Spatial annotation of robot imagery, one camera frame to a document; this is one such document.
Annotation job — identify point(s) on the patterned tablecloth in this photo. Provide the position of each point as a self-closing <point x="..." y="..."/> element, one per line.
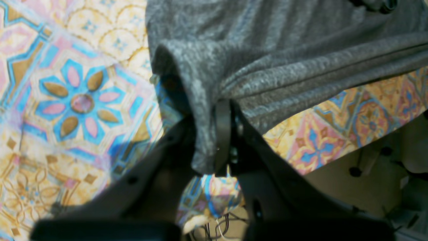
<point x="80" y="104"/>

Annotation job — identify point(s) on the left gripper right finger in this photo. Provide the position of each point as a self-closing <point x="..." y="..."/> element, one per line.
<point x="281" y="204"/>

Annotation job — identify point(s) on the grey t-shirt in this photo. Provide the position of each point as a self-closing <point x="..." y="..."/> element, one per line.
<point x="278" y="57"/>

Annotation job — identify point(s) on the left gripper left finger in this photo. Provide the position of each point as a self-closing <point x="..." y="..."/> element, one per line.
<point x="140" y="206"/>

